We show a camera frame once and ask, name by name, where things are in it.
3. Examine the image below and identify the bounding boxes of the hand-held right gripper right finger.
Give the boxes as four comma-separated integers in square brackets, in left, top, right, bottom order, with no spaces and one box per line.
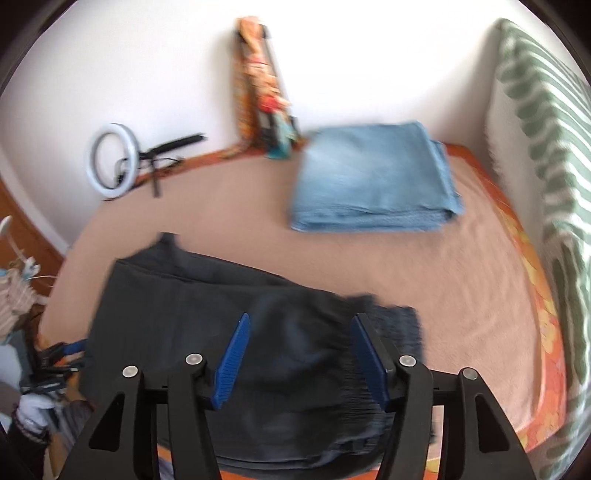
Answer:
[349,314,539,480]

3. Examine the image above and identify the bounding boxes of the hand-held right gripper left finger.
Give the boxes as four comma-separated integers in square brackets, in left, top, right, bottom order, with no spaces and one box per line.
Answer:
[68,313,251,480]

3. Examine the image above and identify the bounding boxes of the black pants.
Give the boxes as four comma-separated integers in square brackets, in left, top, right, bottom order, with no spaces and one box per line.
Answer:
[79,232,437,478]

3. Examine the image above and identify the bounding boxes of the person's left forearm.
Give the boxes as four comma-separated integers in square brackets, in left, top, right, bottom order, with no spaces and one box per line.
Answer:
[0,413,51,480]

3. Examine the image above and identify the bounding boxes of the person's left hand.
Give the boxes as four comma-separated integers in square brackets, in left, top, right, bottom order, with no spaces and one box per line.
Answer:
[15,395,57,431]

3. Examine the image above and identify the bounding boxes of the plaid cloth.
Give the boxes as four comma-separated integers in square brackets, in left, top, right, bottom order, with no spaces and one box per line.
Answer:
[0,270,38,333]

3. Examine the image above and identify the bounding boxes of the beige blanket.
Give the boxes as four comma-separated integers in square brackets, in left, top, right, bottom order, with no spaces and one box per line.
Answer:
[39,150,543,444]

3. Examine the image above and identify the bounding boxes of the white desk lamp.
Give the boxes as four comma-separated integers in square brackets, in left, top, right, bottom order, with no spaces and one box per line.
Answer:
[0,217,28,268]

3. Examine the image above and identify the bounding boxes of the bed with orange floral sheet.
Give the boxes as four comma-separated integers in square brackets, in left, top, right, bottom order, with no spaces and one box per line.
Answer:
[34,141,573,480]

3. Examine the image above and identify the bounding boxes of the folded blue jeans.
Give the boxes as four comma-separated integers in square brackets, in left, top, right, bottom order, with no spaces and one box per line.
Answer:
[290,121,465,233]

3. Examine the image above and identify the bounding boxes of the black tripod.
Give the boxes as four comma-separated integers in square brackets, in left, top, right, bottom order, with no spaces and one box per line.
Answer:
[141,133,208,198]

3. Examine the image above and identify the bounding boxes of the colourful patterned cloth bundle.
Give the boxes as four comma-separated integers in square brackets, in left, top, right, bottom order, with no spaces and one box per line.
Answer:
[235,17,303,160]

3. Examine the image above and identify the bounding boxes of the green striped white cushion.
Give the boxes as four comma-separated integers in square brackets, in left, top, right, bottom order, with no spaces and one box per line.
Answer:
[489,18,591,480]

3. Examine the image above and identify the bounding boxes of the white ring light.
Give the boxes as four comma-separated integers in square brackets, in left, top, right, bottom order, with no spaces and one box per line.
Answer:
[84,122,140,200]

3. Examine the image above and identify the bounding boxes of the black cable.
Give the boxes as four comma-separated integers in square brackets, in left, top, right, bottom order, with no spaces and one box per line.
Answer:
[113,156,185,186]

